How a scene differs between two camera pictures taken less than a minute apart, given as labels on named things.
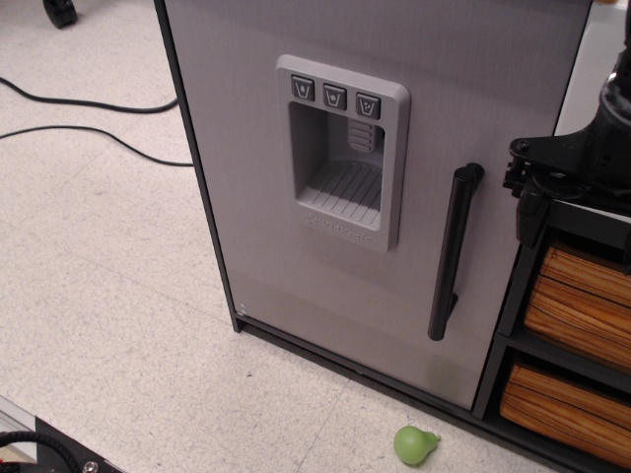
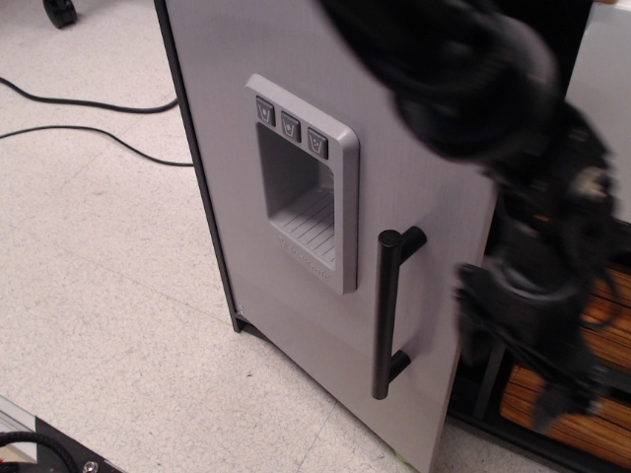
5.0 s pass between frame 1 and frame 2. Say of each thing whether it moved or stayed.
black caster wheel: stayed
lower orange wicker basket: stayed
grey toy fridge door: moved
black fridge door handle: moved
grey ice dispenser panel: moved
